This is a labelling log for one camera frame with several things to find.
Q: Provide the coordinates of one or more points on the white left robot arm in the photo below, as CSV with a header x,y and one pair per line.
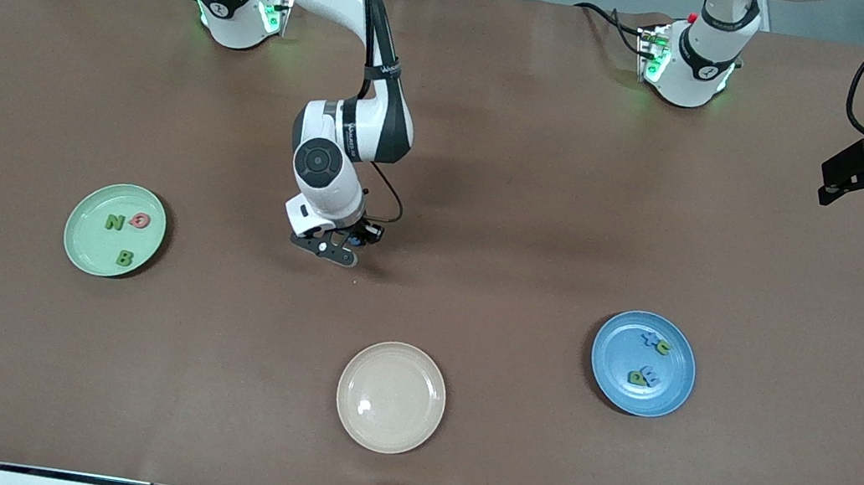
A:
x,y
703,61

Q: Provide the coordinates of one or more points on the green capital letter N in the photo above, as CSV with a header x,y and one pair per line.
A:
x,y
115,222

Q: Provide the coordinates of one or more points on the green letter B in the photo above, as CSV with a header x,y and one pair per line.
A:
x,y
125,259

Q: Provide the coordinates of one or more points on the light green plate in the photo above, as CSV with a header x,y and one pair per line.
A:
x,y
93,246

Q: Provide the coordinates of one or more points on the small red knob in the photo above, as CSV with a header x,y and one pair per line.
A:
x,y
692,18

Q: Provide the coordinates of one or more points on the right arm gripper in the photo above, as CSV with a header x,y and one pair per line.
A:
x,y
358,229

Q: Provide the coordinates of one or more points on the blue letter m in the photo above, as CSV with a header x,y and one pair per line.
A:
x,y
654,376

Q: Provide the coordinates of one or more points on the blue letter G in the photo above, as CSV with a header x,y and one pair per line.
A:
x,y
355,240

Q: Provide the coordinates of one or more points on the blue plate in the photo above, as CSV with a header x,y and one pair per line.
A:
x,y
620,345

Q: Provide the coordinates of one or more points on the green letter p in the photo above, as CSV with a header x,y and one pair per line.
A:
x,y
635,380

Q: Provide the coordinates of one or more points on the blue letter x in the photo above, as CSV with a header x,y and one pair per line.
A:
x,y
649,338

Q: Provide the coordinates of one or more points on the beige plate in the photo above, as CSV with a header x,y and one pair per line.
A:
x,y
391,397

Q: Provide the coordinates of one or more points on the green small letter n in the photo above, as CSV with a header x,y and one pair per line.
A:
x,y
666,349

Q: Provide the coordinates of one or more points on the red letter Q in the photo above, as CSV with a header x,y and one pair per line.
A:
x,y
135,220

